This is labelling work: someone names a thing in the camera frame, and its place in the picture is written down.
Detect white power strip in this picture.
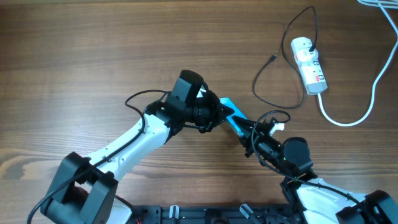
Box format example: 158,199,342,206
290,37,328,95

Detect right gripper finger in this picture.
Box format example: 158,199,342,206
233,116,256,130
239,130,252,149

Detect right camera black cable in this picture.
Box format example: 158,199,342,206
250,110,374,218

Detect white USB charger plug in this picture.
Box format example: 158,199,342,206
294,49,318,66

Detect smartphone with turquoise screen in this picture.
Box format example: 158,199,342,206
220,97,247,138

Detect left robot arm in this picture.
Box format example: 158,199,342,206
27,70,234,223

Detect white power strip cord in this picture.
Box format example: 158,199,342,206
317,0,398,128

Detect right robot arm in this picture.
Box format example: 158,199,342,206
230,115,397,223

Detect black USB charging cable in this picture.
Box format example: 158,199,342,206
252,6,319,110

